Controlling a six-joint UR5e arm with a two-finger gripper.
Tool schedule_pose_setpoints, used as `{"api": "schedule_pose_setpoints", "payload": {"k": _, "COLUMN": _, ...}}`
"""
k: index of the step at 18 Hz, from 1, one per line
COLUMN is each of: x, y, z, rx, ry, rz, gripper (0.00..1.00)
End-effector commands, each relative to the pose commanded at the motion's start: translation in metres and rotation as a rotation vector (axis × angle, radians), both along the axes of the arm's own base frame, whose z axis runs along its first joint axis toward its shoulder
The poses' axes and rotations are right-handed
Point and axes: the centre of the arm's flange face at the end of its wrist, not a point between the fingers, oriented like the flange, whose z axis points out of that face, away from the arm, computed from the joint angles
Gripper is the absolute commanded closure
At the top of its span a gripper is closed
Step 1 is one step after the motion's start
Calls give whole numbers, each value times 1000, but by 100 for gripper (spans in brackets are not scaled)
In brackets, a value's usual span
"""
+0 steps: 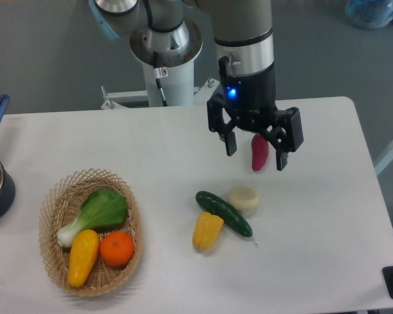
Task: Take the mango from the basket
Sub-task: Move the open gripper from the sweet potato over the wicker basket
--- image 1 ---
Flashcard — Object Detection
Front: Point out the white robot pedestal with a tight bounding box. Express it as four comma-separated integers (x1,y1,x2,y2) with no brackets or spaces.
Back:
101,18,219,109

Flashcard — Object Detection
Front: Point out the green bok choy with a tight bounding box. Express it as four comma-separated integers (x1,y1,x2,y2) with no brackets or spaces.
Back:
56,188,128,247

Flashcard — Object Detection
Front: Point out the dark green cucumber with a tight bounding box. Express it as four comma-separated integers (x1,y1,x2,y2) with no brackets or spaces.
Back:
195,190,253,238

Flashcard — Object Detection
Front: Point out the cream round cake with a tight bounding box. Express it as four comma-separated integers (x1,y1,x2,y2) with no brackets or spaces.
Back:
227,186,260,218

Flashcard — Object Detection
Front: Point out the blue plastic bag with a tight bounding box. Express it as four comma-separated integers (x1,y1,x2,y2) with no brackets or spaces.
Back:
345,0,393,30

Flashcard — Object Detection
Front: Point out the orange fruit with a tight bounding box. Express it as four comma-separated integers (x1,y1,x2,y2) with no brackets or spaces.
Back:
100,231,135,266

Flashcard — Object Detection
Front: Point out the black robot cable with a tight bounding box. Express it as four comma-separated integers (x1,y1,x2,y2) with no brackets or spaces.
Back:
152,52,169,107

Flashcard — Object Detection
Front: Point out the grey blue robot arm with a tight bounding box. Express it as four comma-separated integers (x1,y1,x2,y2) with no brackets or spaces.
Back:
88,1,303,170

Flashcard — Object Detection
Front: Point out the yellow bell pepper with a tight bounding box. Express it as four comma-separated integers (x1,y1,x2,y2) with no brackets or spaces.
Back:
193,211,224,251

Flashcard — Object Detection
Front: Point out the woven wicker basket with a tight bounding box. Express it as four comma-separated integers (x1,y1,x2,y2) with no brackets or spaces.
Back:
39,169,143,297

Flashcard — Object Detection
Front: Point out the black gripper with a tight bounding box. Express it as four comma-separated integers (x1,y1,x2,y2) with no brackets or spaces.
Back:
207,61,304,171

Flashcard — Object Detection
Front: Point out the purple sweet potato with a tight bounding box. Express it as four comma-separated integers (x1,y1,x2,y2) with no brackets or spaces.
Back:
251,134,269,171

